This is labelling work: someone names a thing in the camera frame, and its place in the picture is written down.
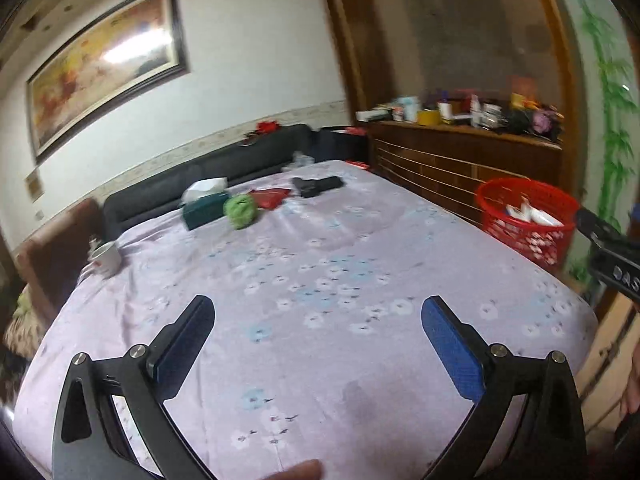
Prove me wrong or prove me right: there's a green tissue box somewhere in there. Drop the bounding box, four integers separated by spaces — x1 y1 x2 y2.
181 177 232 231

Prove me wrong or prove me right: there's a wooden bed frame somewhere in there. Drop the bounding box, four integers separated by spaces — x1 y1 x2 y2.
575 290 640 431

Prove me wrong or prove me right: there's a red ornament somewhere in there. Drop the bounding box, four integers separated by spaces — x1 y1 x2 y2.
242 120 283 141

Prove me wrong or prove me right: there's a person's left hand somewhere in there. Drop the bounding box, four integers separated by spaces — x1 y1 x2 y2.
267 459 325 480

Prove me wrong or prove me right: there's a red pouch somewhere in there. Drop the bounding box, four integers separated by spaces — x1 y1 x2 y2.
248 187 293 210

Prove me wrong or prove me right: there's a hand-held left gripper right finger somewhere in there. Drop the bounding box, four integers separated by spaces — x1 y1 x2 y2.
420 296 587 480

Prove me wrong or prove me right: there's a green cloth ball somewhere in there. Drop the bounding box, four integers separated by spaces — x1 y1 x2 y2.
222 194 258 231

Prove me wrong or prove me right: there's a black leather sofa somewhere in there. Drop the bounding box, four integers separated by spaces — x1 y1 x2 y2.
102 123 371 241

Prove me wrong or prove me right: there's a brown armchair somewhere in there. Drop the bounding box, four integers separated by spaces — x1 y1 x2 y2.
15 197 106 321

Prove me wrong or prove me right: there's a wooden cabinet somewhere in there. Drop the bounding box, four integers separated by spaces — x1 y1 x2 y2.
356 112 563 221

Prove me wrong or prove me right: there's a purple floral bedsheet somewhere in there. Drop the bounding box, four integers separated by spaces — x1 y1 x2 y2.
12 160 601 480

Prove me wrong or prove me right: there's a white mug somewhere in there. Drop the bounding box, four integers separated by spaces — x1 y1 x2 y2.
89 241 122 278

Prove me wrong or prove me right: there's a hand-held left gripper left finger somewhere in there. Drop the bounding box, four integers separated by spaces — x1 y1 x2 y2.
51 295 217 480

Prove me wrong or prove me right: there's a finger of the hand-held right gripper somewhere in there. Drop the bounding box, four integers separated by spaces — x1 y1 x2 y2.
574 208 626 246

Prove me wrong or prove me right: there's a yellow wall sign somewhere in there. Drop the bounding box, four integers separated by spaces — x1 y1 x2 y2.
25 167 45 203

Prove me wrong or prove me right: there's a framed painting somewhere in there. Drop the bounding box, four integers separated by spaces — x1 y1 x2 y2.
25 0 192 165

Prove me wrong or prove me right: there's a black bag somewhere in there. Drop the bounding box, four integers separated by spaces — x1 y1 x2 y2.
312 126 371 163

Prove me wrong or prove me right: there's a clear plastic wrap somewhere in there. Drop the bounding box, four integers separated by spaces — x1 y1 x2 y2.
282 152 316 171

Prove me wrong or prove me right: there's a red plastic basket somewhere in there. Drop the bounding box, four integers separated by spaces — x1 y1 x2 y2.
475 177 581 266

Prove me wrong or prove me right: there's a floral cloth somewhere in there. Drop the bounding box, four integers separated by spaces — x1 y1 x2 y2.
2 285 46 361

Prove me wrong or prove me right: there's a green bamboo wall decal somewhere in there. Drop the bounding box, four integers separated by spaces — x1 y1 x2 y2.
570 0 638 281

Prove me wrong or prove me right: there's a pile of cabinet clutter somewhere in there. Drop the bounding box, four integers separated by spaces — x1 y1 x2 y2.
356 87 566 142

